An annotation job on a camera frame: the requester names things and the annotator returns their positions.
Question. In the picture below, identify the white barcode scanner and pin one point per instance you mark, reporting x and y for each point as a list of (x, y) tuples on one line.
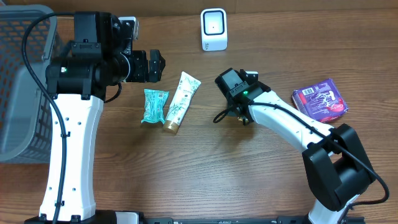
[(214, 29)]

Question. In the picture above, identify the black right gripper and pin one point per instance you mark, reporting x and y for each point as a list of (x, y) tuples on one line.
[(240, 116)]

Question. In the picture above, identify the mint green wipes pack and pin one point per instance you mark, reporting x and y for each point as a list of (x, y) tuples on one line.
[(154, 106)]

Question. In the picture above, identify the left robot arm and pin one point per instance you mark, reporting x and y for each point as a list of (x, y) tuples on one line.
[(100, 55)]

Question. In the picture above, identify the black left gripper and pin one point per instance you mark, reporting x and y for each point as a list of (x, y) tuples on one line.
[(140, 66)]

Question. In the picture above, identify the purple Carefree liner pack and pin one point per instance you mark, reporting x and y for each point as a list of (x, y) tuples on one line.
[(321, 101)]

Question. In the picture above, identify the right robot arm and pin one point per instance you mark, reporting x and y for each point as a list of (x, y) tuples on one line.
[(337, 167)]

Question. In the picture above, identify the grey plastic basket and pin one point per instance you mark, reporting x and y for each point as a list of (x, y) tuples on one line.
[(26, 121)]

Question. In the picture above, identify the white bamboo conditioner tube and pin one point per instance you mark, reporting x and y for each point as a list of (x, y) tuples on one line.
[(185, 91)]

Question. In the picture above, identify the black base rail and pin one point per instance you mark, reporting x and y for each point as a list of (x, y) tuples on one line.
[(303, 219)]

